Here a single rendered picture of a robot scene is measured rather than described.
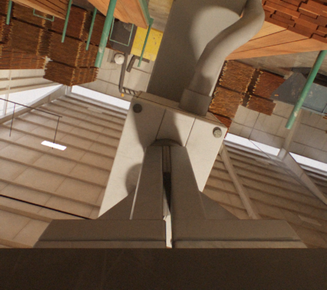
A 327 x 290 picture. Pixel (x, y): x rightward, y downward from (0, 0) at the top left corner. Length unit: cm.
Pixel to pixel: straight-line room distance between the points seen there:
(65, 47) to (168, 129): 978
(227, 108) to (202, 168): 953
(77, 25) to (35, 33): 164
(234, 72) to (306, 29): 776
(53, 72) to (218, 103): 650
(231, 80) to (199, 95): 930
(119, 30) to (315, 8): 545
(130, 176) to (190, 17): 14
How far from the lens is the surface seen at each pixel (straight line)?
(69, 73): 981
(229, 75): 946
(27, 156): 1366
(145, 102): 16
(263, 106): 1013
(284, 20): 174
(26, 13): 1047
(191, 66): 22
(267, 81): 1002
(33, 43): 1030
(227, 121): 969
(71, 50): 978
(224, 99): 953
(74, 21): 980
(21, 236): 935
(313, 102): 697
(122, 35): 667
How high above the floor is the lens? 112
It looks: 14 degrees up
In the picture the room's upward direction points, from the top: 162 degrees counter-clockwise
